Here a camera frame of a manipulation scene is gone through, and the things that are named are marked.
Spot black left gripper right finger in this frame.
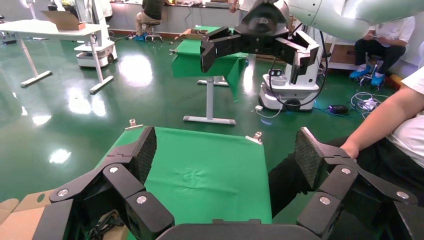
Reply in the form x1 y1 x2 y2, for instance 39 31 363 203
294 127 424 240

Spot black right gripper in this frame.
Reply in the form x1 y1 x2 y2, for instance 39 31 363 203
199 0 321 76

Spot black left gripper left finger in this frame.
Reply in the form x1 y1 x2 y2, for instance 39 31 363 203
32 126 175 240

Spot black computer mouse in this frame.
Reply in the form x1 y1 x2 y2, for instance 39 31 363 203
87 211 127 240

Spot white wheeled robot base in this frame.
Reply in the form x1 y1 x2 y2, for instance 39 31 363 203
258 29 321 112
74 0 118 69

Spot person's bare forearm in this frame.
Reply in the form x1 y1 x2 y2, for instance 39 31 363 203
344 86 424 157

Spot shallow cardboard box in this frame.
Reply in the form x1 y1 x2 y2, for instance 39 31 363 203
180 28 213 41

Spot flat open cardboard box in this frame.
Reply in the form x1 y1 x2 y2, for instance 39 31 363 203
0 188 130 240

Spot person's bare hand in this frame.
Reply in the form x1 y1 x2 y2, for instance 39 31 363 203
340 140 360 161

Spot green cloth covered table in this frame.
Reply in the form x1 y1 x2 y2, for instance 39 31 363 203
170 25 249 126

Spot seated person black trousers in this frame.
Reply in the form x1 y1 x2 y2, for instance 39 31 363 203
268 66 424 240

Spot silver metal cloth clip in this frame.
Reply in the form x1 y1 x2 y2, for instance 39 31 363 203
245 131 264 146
125 118 144 131

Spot black power adapter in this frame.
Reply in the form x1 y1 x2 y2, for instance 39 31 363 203
328 104 349 116

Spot black round stool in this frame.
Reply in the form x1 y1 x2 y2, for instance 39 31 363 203
144 20 164 43

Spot green table cloth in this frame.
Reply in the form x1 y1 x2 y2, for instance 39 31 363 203
94 125 273 240

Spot seated person dark shirt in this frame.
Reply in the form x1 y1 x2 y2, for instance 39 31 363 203
134 0 170 42

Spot seated person blue shoe covers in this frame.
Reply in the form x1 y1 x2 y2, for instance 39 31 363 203
349 15 417 88

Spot white desk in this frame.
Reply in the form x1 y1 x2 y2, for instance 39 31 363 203
0 19 115 95

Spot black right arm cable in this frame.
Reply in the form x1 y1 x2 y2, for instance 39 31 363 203
268 23 329 108

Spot white cable bundle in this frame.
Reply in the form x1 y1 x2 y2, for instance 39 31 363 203
350 92 390 119

